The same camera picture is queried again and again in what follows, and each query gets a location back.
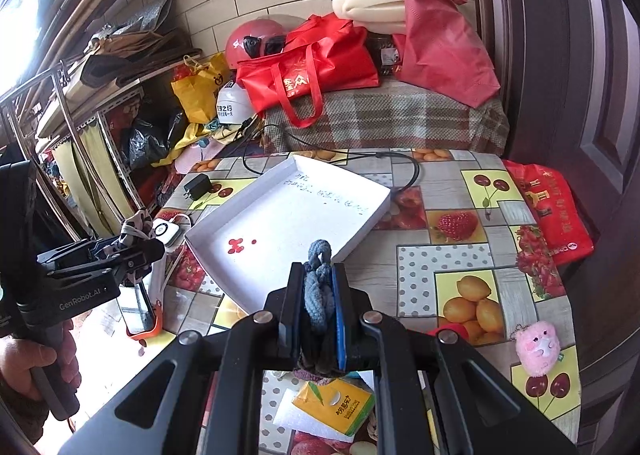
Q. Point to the black power adapter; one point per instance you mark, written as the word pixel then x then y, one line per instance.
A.
pixel 197 187

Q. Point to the pink plush keychain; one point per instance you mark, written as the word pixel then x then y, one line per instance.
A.
pixel 538 348

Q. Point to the bright red tote bag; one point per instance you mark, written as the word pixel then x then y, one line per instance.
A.
pixel 322 55

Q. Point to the red helmet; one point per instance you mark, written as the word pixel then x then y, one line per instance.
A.
pixel 253 40

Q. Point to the white shallow cardboard box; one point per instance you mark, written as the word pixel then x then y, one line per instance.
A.
pixel 247 244

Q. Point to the dark wooden door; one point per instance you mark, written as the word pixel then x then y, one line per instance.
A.
pixel 569 73

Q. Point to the red gift bag by door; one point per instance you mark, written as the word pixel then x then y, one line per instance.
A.
pixel 551 200

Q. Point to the white power bank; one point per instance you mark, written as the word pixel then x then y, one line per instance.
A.
pixel 166 232

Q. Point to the person's left hand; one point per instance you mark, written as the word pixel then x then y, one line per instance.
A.
pixel 20 356

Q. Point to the plaid blanket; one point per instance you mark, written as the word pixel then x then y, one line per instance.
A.
pixel 393 115

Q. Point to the blue knotted rope toy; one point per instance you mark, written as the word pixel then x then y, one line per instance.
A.
pixel 319 302

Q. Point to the fruit pattern tablecloth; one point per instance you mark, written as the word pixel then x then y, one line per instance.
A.
pixel 460 243

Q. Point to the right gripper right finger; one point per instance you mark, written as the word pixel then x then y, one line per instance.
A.
pixel 340 291

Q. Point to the dull red fabric bag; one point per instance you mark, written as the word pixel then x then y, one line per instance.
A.
pixel 440 51

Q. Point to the metal storage shelf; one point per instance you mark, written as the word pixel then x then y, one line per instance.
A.
pixel 105 94

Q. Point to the phone with orange case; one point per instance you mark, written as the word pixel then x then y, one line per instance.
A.
pixel 141 314

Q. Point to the black white patterned cloth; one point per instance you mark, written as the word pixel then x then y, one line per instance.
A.
pixel 140 225

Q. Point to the black plastic bag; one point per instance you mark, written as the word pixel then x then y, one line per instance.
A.
pixel 142 144

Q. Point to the yellow plastic bag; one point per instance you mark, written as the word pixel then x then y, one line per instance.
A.
pixel 196 85

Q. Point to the white helmet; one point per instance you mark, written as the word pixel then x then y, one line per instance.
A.
pixel 233 104

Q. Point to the yellow tissue pack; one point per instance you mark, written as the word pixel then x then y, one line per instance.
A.
pixel 339 405

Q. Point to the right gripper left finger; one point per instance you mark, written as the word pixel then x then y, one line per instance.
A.
pixel 292 305

